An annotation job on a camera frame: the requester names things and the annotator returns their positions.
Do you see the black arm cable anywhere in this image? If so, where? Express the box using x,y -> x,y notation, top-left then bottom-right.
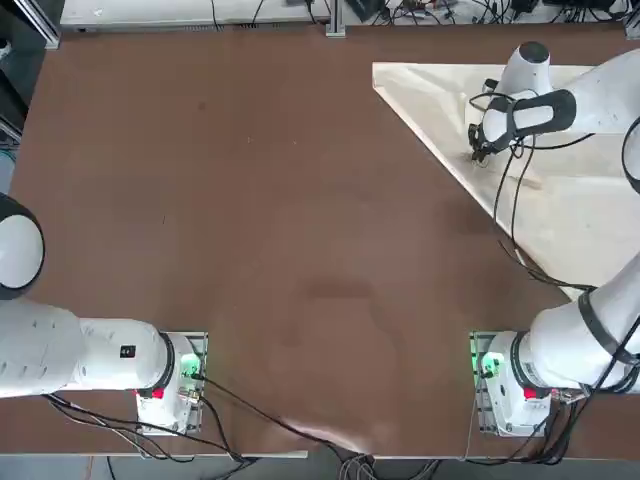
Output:
492,144 -> 599,291
509,132 -> 539,251

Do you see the cream tablecloth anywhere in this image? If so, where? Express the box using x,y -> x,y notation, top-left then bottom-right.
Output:
372,62 -> 640,302

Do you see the large black power brick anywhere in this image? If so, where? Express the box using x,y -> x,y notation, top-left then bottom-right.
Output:
347,0 -> 387,22

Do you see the black table cable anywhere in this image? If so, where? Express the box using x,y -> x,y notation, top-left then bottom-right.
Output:
197,374 -> 374,456

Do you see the white side bench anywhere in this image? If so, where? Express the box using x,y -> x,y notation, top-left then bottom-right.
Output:
58,0 -> 640,26

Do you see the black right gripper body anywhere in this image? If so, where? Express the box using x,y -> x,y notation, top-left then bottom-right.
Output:
468,122 -> 494,154

